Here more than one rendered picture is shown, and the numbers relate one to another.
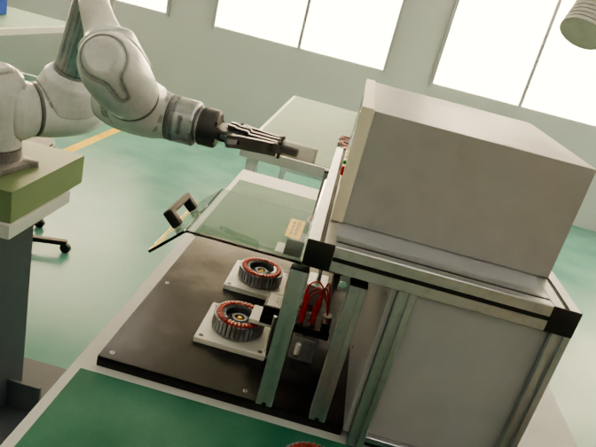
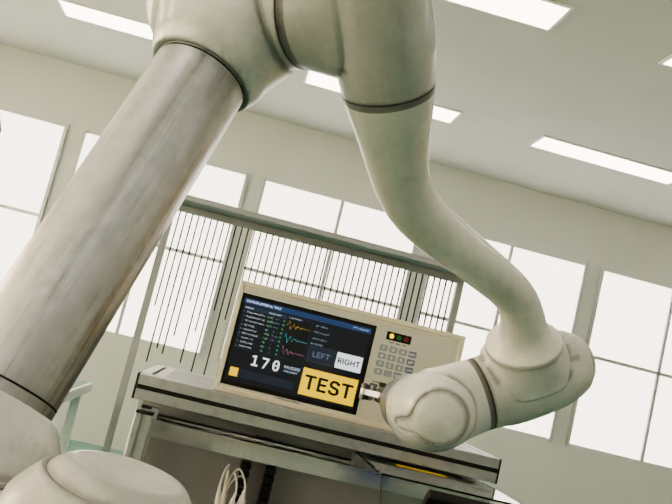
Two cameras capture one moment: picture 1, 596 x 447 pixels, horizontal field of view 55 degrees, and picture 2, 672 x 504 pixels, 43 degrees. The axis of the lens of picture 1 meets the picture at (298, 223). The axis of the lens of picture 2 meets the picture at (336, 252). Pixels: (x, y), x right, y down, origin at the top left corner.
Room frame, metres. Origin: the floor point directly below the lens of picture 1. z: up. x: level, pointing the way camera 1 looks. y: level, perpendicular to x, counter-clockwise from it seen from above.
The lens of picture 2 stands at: (1.44, 1.48, 1.22)
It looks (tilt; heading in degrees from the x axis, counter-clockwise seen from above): 7 degrees up; 262
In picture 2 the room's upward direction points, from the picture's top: 14 degrees clockwise
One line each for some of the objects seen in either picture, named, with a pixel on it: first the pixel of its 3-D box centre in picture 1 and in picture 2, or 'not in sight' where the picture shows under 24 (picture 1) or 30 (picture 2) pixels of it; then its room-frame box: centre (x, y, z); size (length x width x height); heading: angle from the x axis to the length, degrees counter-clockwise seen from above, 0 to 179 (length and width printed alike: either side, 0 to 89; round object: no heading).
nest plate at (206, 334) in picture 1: (237, 329); not in sight; (1.05, 0.07, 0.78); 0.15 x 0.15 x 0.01; 88
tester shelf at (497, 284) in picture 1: (423, 217); (309, 417); (1.16, -0.26, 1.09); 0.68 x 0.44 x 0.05; 178
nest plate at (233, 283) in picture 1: (258, 281); not in sight; (1.29, 0.06, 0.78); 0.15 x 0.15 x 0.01; 88
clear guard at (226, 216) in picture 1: (257, 236); (433, 496); (0.97, 0.07, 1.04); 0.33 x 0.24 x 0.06; 88
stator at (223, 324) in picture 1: (239, 319); not in sight; (1.05, 0.07, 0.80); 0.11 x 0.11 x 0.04
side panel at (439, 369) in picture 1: (450, 389); not in sight; (0.83, -0.32, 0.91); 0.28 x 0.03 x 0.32; 88
